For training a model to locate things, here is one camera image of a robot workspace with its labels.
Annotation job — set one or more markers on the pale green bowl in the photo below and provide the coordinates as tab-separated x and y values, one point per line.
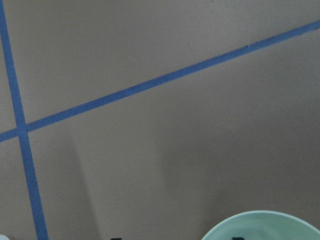
263	225

